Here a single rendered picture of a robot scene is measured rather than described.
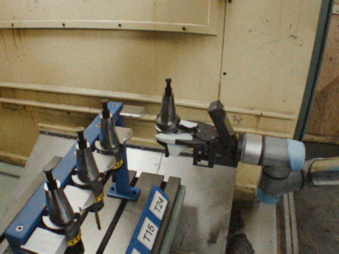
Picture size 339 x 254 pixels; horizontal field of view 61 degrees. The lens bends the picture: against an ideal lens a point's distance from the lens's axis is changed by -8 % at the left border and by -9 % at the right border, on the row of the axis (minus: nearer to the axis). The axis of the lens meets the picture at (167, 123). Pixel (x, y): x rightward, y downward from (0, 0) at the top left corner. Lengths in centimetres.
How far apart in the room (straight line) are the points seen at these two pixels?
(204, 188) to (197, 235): 18
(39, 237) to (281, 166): 54
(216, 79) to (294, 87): 27
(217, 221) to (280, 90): 51
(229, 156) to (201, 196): 43
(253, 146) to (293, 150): 10
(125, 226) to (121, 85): 52
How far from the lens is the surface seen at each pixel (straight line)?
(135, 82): 115
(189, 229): 114
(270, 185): 81
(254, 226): 129
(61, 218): 53
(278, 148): 75
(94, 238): 92
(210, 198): 118
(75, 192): 59
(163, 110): 73
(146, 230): 86
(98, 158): 66
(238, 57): 104
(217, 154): 77
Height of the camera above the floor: 161
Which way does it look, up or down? 32 degrees down
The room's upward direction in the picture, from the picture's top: straight up
